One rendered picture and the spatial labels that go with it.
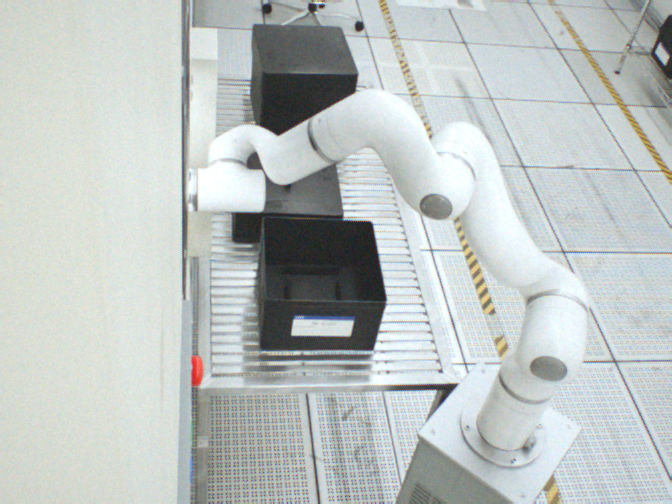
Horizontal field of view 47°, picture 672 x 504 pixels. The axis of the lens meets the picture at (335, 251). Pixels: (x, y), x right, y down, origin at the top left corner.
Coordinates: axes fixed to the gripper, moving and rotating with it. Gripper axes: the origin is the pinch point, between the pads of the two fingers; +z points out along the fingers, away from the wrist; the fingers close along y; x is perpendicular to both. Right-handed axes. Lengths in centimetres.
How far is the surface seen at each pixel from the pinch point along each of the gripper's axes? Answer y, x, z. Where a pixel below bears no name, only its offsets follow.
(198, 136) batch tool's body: 14.5, 2.3, -18.9
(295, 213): 32, -34, -44
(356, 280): 16, -43, -59
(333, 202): 36, -34, -55
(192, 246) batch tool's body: 14.5, -29.2, -17.8
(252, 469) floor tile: 8, -120, -37
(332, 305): -6, -28, -48
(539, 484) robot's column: -43, -43, -90
